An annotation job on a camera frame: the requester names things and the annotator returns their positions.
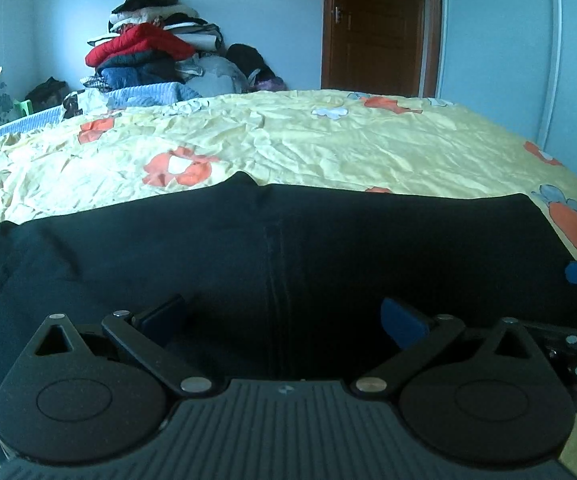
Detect red puffer jacket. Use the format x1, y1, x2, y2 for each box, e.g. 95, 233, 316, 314
84, 23, 196, 68

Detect blue striped blanket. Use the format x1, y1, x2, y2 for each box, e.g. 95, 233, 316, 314
0, 82, 200, 138

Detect black pants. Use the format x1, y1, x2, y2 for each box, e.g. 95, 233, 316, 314
0, 174, 577, 459

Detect brown wooden door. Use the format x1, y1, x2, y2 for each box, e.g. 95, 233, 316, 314
321, 0, 443, 96

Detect grey garment bundle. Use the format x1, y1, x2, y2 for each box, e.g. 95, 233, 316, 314
174, 54, 249, 98

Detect dark navy folded clothes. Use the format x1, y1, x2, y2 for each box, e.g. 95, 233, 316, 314
95, 50, 179, 90

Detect black backpack by wall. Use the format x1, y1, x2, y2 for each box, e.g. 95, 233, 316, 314
226, 44, 287, 91

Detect black bag on floor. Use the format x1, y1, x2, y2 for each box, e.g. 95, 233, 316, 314
25, 77, 69, 113

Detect white wardrobe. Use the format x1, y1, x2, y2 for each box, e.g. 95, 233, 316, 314
437, 0, 577, 174

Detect yellow floral bed sheet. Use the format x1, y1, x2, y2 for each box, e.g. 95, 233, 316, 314
0, 90, 577, 479

